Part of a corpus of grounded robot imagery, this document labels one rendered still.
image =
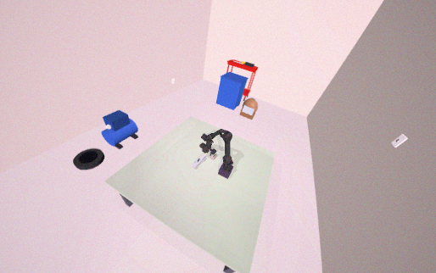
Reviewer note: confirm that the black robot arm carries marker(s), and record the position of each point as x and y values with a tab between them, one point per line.
227	137

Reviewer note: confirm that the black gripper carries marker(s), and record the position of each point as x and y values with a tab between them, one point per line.
213	151

